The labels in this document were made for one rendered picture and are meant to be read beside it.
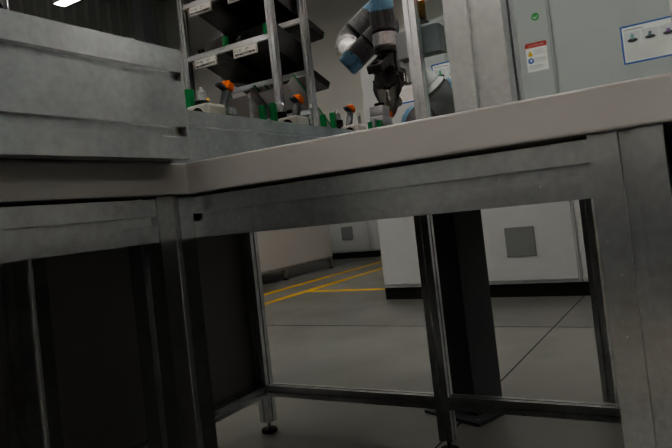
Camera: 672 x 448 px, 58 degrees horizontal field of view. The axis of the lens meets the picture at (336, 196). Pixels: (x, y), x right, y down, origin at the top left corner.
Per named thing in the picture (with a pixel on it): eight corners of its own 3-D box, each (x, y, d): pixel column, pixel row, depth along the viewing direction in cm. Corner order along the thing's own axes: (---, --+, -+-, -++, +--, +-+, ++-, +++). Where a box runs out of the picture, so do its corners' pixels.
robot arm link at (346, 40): (323, 45, 237) (334, 55, 190) (343, 24, 235) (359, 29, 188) (344, 66, 240) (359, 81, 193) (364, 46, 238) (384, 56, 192)
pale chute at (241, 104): (273, 163, 208) (278, 154, 211) (300, 158, 199) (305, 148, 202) (221, 102, 193) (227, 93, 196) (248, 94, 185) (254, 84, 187)
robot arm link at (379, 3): (394, 0, 187) (391, -9, 178) (398, 36, 186) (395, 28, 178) (369, 5, 188) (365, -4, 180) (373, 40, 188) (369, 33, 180)
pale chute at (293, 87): (309, 157, 200) (314, 147, 203) (339, 151, 192) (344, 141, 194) (258, 93, 186) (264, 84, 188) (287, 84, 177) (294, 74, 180)
